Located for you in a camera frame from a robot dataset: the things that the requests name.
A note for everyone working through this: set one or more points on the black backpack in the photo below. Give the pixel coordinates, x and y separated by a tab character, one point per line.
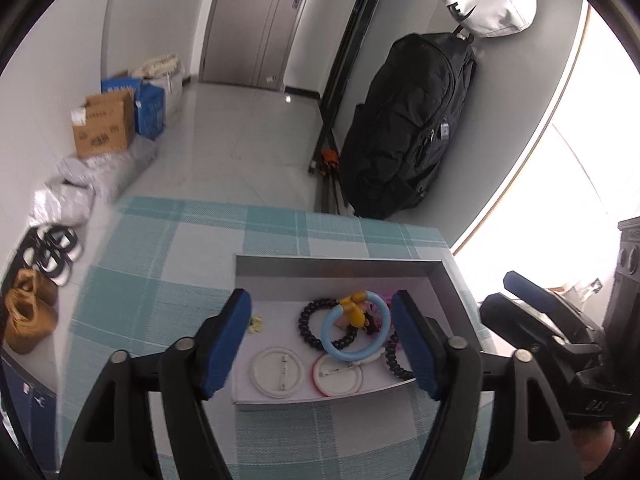
400	130

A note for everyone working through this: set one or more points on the small blue carton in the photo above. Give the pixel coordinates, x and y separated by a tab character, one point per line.
120	84

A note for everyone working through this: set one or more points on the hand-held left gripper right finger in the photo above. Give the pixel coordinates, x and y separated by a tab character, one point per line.
417	347

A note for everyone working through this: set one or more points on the black folded stand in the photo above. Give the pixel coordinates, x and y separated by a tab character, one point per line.
350	60

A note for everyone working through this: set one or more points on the teal checked tablecloth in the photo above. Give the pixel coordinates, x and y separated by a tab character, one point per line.
165	270

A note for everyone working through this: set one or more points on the small yellow hair clip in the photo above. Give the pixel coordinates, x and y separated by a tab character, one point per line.
255	322

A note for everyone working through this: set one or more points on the grey rectangular box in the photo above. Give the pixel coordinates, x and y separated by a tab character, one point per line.
280	300

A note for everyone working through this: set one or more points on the white round badge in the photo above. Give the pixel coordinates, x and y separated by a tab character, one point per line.
276	372

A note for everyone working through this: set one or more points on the black and white sandal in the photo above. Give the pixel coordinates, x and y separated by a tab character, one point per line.
62	267
52	240

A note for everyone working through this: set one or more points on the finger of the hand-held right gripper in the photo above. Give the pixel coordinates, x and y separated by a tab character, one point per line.
520	325
530	290

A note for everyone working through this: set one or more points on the grey plastic bag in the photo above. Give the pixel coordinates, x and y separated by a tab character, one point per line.
115	170
62	202

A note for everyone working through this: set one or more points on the red-rimmed round badge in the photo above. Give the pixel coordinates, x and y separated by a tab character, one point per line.
337	377

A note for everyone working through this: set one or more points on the grey door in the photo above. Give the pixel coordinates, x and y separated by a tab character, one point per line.
250	20

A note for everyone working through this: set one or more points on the white cloth bag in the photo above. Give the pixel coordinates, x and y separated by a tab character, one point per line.
162	72

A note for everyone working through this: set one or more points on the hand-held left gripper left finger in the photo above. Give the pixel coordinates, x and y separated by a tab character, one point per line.
225	347

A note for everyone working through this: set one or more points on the brown cardboard box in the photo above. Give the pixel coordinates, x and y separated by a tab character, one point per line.
102	127

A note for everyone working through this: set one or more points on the large blue carton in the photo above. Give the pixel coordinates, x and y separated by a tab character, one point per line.
151	112

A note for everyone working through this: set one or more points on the brown shoe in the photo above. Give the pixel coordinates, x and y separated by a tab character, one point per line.
35	285
30	325

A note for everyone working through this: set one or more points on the person's right hand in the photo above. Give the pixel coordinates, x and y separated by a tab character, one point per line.
592	452

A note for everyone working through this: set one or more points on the orange and black tool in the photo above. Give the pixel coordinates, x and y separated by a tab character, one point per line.
329	160

